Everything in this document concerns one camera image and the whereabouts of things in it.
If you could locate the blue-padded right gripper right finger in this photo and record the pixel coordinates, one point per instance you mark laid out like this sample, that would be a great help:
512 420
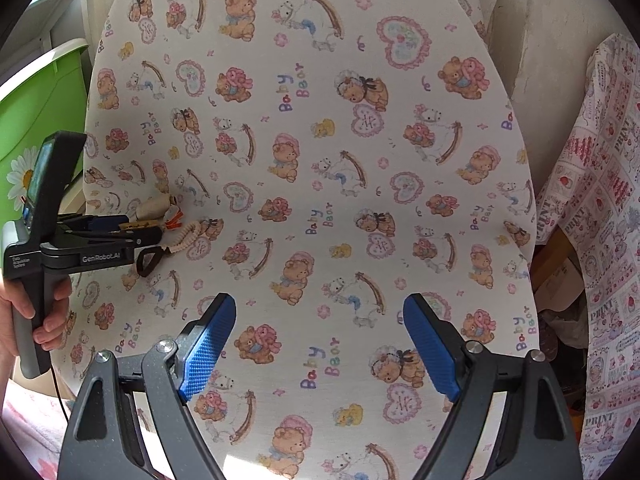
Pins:
535 439

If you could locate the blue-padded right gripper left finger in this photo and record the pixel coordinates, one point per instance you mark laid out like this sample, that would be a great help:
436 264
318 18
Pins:
103 439

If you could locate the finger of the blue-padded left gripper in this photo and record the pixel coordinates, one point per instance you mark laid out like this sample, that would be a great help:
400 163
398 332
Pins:
136 238
92 222

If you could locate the wooden clothespin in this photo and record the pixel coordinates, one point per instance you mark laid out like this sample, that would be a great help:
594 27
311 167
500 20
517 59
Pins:
141 225

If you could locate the cream thread spool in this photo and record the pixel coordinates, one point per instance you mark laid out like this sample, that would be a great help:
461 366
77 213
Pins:
154 208

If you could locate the red orange small clip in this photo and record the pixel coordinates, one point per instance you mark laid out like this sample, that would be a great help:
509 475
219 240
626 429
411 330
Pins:
173 218

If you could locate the person's left hand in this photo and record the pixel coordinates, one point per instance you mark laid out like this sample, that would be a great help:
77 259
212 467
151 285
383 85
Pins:
18 312

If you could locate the green plastic storage box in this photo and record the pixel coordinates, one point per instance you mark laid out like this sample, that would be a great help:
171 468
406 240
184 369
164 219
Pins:
47 95

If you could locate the bear-print chair cover cloth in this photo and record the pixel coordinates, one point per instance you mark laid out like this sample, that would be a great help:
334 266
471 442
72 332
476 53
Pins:
338 156

